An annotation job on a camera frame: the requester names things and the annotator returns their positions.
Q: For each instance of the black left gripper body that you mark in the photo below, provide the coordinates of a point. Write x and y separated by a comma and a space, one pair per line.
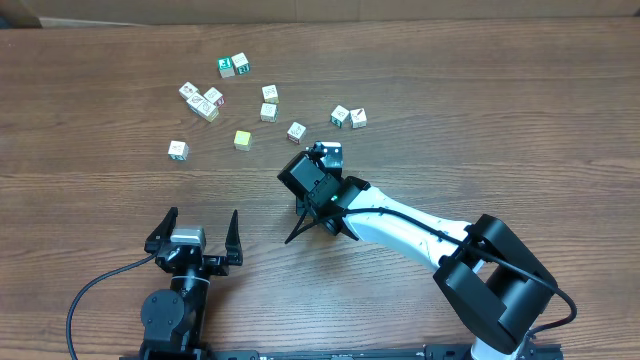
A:
210, 264

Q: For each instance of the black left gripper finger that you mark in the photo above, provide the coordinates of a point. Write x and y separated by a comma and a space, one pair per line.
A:
234, 252
162, 232

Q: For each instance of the wooden block red 3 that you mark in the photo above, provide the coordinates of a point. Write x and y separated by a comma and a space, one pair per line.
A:
296, 132

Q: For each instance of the wooden block blue X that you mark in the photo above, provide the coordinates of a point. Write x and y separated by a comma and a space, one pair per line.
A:
358, 118

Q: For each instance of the wooden block elephant drawing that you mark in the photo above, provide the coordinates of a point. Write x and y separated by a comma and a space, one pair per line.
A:
269, 112

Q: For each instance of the wooden block yellow red drawing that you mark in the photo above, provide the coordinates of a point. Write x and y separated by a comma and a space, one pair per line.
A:
270, 94

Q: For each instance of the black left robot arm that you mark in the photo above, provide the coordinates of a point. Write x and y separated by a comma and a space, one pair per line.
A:
173, 318

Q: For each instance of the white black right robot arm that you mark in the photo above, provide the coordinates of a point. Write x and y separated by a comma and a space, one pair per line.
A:
494, 283

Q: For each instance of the wooden block green J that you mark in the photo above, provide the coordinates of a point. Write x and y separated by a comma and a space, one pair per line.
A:
178, 150

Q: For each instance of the yellow-top wooden block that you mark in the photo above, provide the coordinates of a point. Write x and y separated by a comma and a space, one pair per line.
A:
243, 140

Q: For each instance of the wooden block green R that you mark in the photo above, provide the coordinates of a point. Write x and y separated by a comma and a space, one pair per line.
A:
241, 63

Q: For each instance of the wooden block red U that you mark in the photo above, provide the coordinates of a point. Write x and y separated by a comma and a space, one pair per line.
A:
215, 97

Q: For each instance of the wooden block blue T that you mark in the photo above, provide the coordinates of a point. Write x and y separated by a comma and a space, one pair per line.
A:
194, 101

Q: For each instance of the green-top wooden block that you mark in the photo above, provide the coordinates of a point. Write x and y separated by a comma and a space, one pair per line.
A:
225, 67

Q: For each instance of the wooden block far left cluster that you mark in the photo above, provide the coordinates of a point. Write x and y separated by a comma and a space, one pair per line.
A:
187, 90

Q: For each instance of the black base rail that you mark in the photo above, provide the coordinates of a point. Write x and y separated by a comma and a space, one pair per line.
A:
340, 355

